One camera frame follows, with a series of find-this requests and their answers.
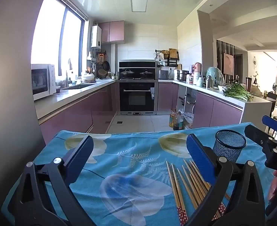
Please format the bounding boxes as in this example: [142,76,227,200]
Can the pink framed wall picture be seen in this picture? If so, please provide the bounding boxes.
[224,53,234,75]

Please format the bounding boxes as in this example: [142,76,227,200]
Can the black pan with glass lid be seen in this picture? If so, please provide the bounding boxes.
[121,69,135,78]
[140,69,154,78]

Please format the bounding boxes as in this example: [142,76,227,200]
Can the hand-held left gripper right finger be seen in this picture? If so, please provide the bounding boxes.
[186,134,266,226]

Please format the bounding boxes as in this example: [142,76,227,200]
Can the mint green air fryer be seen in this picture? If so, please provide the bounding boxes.
[206,66,224,86]

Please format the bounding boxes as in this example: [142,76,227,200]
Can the white microwave oven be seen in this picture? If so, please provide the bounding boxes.
[31,63,56,101]

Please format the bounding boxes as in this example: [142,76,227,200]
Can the black wall shelf rack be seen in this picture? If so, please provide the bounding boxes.
[155,48,180,67]

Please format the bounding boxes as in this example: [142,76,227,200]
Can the stainless steel stock pot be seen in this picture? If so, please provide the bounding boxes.
[177,69,189,82]

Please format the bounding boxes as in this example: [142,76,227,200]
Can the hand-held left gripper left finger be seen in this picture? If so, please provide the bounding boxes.
[8,134,94,226]

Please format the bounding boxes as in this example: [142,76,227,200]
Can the under-counter water purifier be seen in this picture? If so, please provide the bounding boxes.
[178,94,197,113]

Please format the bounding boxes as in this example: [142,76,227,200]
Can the black dining chair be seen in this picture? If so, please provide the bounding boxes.
[267,92,277,118]

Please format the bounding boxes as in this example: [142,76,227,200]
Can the purple base cabinets white counter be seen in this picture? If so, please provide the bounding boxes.
[158,80,273,130]

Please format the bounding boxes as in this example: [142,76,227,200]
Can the black integrated stove with oven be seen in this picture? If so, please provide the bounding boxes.
[118,60,159,115]

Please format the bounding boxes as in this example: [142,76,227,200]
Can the blue floral tablecloth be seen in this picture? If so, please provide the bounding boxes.
[1,122,277,226]

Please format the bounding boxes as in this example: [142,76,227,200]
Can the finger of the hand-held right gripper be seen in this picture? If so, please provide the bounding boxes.
[262,115,277,137]
[244,125,277,171]

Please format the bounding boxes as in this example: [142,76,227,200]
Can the pink wall cabinet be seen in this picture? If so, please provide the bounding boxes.
[98,20,126,44]

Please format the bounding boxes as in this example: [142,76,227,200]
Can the large kitchen window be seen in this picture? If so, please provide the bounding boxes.
[31,0,89,76]

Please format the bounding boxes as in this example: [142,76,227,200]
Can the white wall water heater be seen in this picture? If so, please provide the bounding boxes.
[91,25,102,48]

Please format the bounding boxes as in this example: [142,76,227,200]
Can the white vent pipe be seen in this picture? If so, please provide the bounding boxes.
[111,44,118,74]

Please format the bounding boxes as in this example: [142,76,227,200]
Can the black mesh utensil holder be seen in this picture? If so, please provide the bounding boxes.
[212,129,247,164]

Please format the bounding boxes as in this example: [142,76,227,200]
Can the square ceiling light panel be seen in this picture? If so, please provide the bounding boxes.
[130,0,148,12]

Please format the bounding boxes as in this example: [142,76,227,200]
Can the bunch of leafy greens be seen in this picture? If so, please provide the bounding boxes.
[223,82,253,102]

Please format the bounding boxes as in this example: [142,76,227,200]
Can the dark cooking oil bottle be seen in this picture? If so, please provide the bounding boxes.
[173,111,184,131]

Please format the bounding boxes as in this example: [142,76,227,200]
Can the white cooking pot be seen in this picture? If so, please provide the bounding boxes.
[81,74,95,83]

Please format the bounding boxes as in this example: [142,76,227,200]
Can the dark slatted wall panel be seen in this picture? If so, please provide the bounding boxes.
[216,40,235,85]

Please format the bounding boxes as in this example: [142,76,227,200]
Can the clear plastic bag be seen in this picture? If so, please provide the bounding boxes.
[181,112,194,129]

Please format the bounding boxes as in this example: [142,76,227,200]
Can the purple base cabinets with sink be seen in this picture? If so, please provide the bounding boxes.
[35,79,120,137]

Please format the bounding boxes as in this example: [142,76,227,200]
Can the bundle of wooden chopsticks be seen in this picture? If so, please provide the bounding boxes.
[165,160,231,226]

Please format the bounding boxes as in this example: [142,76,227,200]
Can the grey refrigerator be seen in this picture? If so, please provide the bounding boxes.
[0,0,54,208]

